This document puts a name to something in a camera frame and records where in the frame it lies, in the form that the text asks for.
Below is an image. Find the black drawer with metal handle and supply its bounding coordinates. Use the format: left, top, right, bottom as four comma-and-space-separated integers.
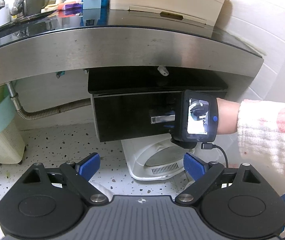
88, 66, 228, 142

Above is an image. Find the right forearm in white sleeve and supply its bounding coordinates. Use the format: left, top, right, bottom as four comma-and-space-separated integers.
217, 99, 285, 177

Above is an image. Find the white floor appliance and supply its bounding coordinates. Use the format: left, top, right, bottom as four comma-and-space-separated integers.
121, 134, 195, 181

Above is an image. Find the white sink drain trap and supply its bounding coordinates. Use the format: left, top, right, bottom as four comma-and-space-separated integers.
157, 66, 169, 76

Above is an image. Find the cream laundry basket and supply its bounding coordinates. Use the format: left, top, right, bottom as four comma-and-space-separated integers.
0, 86, 26, 164

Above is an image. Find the black countertop with steel edge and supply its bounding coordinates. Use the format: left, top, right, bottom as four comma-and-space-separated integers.
0, 8, 263, 85

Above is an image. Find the dark green mug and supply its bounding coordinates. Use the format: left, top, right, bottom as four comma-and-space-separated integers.
24, 0, 50, 16

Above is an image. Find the black usb cable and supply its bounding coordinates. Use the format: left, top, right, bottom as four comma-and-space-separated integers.
201, 142, 229, 169

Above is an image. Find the corrugated metal drain hose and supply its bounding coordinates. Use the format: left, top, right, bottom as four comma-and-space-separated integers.
6, 81, 92, 120

